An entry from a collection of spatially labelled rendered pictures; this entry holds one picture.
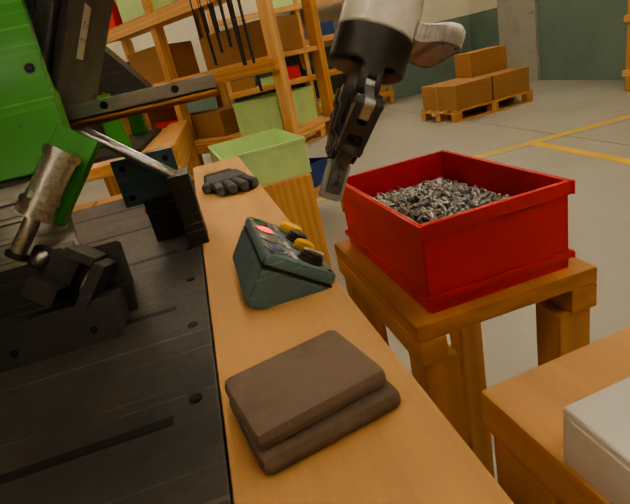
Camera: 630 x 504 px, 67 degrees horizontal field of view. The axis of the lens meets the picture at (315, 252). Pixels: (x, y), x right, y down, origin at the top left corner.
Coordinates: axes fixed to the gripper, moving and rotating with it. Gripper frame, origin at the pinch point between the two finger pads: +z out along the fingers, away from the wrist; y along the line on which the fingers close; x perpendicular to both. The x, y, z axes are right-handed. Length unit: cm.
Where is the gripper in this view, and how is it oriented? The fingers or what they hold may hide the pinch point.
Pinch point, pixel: (334, 181)
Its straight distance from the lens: 47.5
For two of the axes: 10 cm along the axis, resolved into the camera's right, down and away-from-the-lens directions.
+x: 9.5, 2.5, 1.9
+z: -2.7, 9.6, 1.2
